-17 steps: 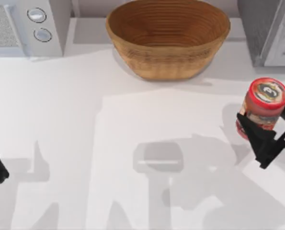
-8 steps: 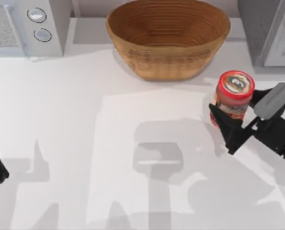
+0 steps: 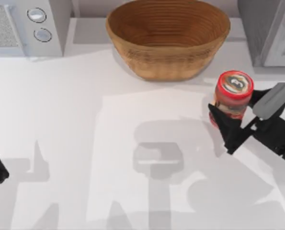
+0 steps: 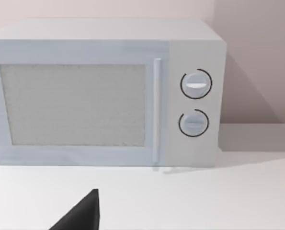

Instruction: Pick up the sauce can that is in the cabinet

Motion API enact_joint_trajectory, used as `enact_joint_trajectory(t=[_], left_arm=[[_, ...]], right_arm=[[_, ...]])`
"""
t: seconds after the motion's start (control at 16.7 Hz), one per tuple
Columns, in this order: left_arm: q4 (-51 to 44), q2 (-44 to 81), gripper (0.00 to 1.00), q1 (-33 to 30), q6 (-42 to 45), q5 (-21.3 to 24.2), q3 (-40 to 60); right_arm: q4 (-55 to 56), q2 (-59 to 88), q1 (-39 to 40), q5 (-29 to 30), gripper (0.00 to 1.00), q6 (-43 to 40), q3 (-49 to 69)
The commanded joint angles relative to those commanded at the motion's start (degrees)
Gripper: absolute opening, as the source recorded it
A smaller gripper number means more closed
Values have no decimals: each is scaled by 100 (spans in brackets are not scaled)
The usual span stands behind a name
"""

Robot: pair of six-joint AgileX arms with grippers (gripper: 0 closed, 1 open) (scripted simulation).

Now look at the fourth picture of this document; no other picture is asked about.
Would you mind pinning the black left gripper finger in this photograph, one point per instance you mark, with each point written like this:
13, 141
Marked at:
86, 214

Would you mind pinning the small pale microwave knob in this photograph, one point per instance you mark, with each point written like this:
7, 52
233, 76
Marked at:
193, 123

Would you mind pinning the large pale microwave knob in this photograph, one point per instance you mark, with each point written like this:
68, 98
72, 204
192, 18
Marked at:
196, 83

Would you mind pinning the pale microwave door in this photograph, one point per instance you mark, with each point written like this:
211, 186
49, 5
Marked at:
72, 153

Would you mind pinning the pale microwave oven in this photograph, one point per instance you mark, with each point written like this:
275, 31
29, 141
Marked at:
192, 148

